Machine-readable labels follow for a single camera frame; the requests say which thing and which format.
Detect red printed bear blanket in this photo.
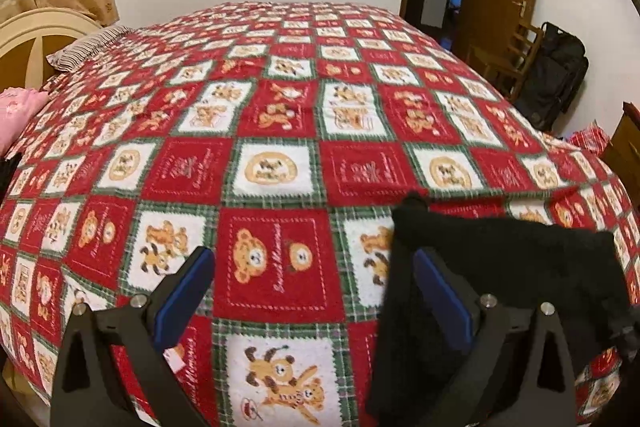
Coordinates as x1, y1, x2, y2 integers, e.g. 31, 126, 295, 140
0, 2, 640, 427

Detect wooden dresser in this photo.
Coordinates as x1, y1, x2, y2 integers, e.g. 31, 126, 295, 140
597, 102, 640, 208

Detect cream bed headboard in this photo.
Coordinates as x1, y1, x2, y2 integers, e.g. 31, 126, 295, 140
0, 7, 103, 92

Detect wooden chair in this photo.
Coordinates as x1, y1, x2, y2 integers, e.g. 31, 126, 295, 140
467, 19, 544, 104

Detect pink pillow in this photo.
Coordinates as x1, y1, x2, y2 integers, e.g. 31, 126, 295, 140
0, 88, 51, 158

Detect black bag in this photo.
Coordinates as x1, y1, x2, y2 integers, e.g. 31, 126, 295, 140
515, 22, 590, 132

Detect red plaid cloth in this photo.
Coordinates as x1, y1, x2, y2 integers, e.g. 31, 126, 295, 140
570, 121, 612, 154

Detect dark cloth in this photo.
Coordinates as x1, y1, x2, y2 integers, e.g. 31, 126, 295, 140
0, 154, 21, 202

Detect striped pillow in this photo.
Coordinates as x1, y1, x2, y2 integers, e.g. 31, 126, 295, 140
46, 26, 136, 72

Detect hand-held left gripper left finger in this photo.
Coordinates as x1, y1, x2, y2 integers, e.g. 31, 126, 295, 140
50, 246, 217, 427

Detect black pants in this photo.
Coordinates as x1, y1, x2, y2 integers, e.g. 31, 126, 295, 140
365, 192, 633, 427

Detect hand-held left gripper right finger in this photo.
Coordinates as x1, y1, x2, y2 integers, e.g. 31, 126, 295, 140
412, 248, 588, 427

